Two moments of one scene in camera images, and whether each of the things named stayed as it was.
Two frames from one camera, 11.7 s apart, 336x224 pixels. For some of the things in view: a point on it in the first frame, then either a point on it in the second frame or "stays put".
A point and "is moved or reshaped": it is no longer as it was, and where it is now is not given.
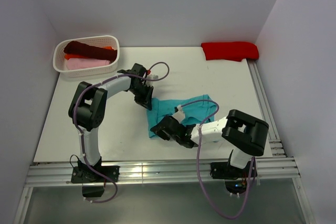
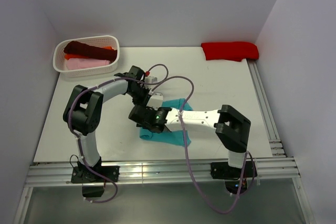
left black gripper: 146,100 stays put
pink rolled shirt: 74,64 stays put
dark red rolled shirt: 84,50 stays put
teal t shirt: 197,110 is moved or reshaped
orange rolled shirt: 68,56 stays put
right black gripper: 159,131 -> 144,126
